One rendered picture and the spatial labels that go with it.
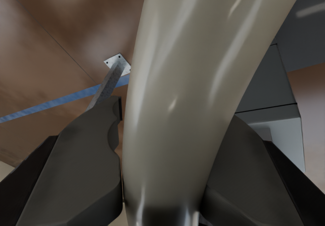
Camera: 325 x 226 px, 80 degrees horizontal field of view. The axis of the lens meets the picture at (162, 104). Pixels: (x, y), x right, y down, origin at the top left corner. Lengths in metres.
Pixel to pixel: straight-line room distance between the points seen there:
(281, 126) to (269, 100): 0.10
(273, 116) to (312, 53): 0.97
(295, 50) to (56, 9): 1.71
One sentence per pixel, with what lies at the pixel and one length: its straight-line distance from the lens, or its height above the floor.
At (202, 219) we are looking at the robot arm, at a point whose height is 1.15.
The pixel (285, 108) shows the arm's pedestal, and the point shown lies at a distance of 0.77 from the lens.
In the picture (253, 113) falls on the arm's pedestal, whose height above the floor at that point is 0.80.
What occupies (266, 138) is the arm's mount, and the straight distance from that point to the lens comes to 0.75.
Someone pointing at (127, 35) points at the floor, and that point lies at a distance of 1.60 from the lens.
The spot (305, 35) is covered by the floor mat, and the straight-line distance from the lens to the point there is 1.57.
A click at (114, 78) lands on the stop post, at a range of 1.64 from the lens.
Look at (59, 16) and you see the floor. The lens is 1.80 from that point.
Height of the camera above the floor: 1.29
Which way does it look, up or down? 40 degrees down
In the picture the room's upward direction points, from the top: 165 degrees counter-clockwise
